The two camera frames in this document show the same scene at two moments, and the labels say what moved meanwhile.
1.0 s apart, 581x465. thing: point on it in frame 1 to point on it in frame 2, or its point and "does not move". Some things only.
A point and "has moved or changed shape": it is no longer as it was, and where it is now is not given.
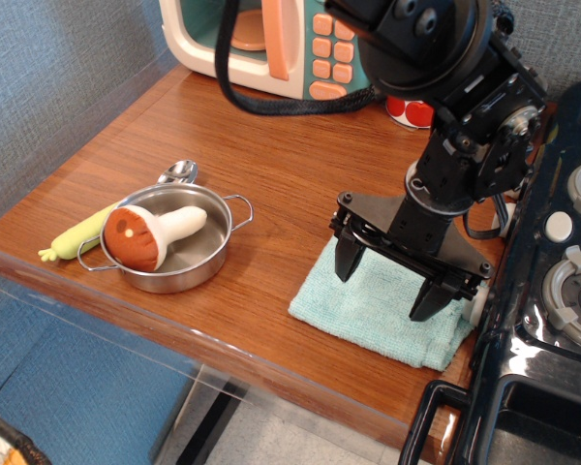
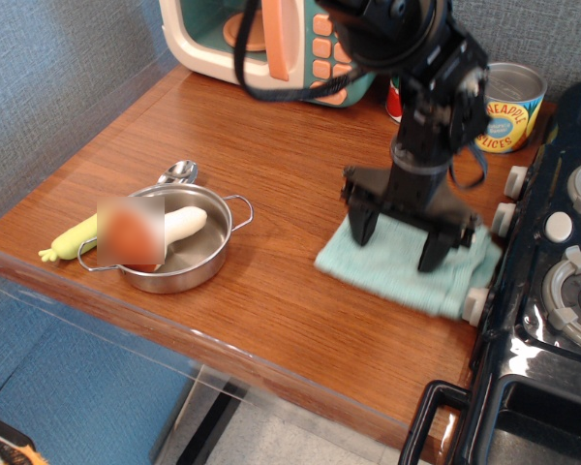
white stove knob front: [473, 306] does not move
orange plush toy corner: [3, 445] does not move
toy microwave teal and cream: [292, 48] does not move
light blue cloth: [377, 301] has moved or changed shape
